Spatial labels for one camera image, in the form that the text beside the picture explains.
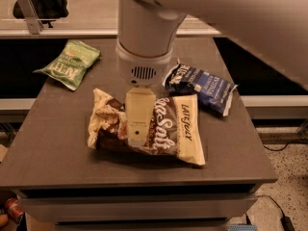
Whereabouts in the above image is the brown sea salt chip bag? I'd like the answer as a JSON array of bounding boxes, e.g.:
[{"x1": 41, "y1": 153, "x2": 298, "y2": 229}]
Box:
[{"x1": 88, "y1": 89, "x2": 205, "y2": 166}]

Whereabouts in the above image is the glass barrier panel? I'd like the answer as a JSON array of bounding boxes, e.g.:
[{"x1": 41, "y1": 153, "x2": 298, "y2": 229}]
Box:
[{"x1": 0, "y1": 0, "x2": 225, "y2": 31}]

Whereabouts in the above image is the grey table drawer unit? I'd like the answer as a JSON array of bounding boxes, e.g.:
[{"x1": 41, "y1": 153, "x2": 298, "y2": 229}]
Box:
[{"x1": 13, "y1": 183, "x2": 259, "y2": 231}]

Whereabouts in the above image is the green jalapeno chip bag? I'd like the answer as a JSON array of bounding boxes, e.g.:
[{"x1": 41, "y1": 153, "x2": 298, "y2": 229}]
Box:
[{"x1": 35, "y1": 39, "x2": 100, "y2": 90}]

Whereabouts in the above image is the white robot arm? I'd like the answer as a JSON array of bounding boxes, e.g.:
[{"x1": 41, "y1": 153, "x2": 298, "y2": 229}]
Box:
[{"x1": 116, "y1": 0, "x2": 308, "y2": 147}]

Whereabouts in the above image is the black power adapter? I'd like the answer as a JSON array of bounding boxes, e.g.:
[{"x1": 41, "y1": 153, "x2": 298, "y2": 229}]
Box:
[{"x1": 281, "y1": 217, "x2": 295, "y2": 231}]

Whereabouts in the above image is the red soda can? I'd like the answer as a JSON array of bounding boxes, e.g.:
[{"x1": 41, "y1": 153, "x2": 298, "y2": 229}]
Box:
[{"x1": 5, "y1": 197, "x2": 24, "y2": 223}]

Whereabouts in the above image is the blue salt vinegar chip bag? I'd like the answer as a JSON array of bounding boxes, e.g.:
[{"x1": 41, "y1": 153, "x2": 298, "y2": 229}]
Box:
[{"x1": 163, "y1": 62, "x2": 237, "y2": 116}]

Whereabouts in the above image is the white gripper with vent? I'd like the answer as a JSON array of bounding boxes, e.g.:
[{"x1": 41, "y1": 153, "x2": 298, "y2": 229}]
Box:
[{"x1": 115, "y1": 41, "x2": 171, "y2": 147}]

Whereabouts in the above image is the black floor cable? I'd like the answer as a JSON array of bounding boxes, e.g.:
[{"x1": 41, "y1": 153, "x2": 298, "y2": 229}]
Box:
[{"x1": 256, "y1": 140, "x2": 308, "y2": 219}]

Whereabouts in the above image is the left metal glass bracket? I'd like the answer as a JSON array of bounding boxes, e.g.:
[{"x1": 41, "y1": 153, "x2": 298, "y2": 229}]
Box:
[{"x1": 17, "y1": 0, "x2": 42, "y2": 35}]

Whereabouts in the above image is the black bag behind glass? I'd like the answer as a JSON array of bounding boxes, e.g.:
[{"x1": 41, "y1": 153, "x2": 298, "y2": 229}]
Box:
[{"x1": 13, "y1": 0, "x2": 68, "y2": 28}]

